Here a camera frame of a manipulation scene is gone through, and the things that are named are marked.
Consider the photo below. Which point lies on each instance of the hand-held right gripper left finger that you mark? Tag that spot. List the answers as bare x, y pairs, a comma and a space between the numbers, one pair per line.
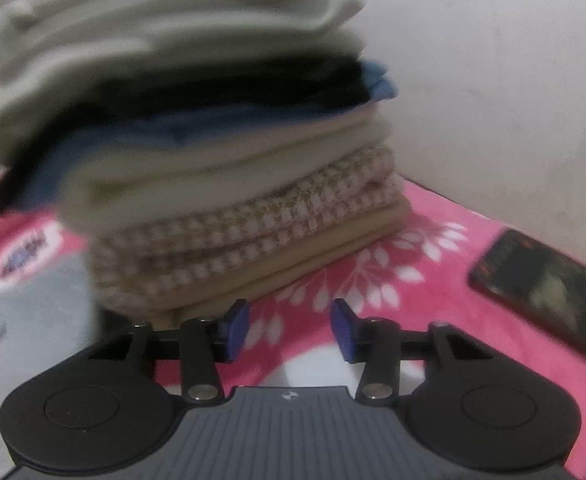
235, 331

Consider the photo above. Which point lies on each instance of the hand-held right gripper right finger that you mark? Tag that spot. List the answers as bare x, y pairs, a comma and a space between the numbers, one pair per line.
343, 334

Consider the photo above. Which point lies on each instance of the gray sweatpants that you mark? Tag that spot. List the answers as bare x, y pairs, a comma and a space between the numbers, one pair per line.
33, 320

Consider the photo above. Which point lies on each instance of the stack of folded clothes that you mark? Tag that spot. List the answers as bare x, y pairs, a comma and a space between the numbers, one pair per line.
198, 160

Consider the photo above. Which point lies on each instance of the black smartphone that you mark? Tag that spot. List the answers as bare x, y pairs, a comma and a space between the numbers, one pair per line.
548, 285

